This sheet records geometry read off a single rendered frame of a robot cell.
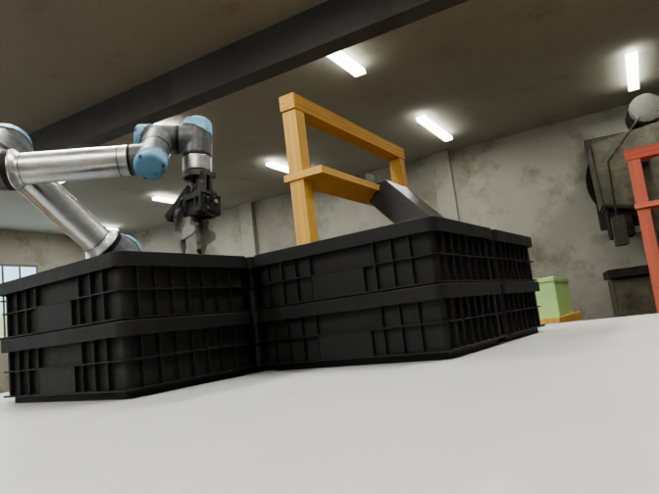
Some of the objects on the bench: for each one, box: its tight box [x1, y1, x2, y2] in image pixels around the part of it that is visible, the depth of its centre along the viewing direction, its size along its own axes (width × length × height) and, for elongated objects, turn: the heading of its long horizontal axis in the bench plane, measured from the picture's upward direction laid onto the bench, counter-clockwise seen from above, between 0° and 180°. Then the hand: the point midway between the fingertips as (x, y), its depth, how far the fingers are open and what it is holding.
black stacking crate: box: [495, 281, 545, 342], centre depth 134 cm, size 40×30×12 cm
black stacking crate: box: [1, 312, 255, 403], centre depth 107 cm, size 40×30×12 cm
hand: (190, 251), depth 139 cm, fingers open, 5 cm apart
